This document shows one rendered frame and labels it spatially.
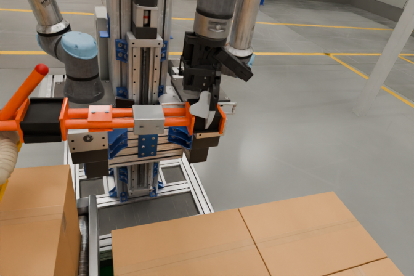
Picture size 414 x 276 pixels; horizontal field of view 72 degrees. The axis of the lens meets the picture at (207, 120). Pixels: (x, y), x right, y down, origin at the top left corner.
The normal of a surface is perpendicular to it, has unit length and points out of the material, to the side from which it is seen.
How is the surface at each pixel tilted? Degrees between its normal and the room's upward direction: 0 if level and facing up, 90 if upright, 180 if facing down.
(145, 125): 90
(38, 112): 1
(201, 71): 91
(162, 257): 0
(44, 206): 0
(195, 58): 91
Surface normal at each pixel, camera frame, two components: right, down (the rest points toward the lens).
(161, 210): 0.15, -0.82
